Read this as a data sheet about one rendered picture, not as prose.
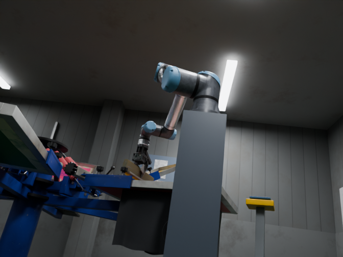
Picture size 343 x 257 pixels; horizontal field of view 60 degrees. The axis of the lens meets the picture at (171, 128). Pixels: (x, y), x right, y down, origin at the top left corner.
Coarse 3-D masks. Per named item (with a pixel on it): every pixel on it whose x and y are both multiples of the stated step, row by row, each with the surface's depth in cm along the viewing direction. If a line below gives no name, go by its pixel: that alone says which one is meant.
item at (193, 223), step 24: (192, 120) 120; (216, 120) 120; (192, 144) 116; (216, 144) 115; (192, 168) 112; (216, 168) 111; (192, 192) 108; (216, 192) 108; (168, 216) 105; (192, 216) 105; (216, 216) 104; (168, 240) 102; (192, 240) 101; (216, 240) 101
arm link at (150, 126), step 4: (144, 124) 191; (148, 124) 188; (152, 124) 189; (156, 124) 194; (144, 128) 190; (148, 128) 187; (152, 128) 188; (156, 128) 191; (160, 128) 192; (144, 132) 192; (148, 132) 190; (152, 132) 191; (156, 132) 191; (148, 136) 197
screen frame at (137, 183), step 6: (132, 180) 159; (138, 180) 158; (90, 186) 173; (132, 186) 157; (138, 186) 156; (144, 186) 155; (150, 186) 154; (156, 186) 153; (162, 186) 152; (168, 186) 150; (222, 192) 145; (222, 198) 153; (228, 198) 160; (228, 204) 165; (234, 204) 178; (234, 210) 178
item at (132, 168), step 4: (124, 160) 177; (128, 160) 176; (124, 164) 176; (128, 164) 176; (132, 164) 181; (128, 168) 177; (132, 168) 181; (136, 168) 186; (132, 172) 181; (136, 172) 186; (140, 172) 191; (140, 176) 191; (144, 176) 197; (148, 176) 202; (144, 180) 197; (148, 180) 202; (152, 180) 208
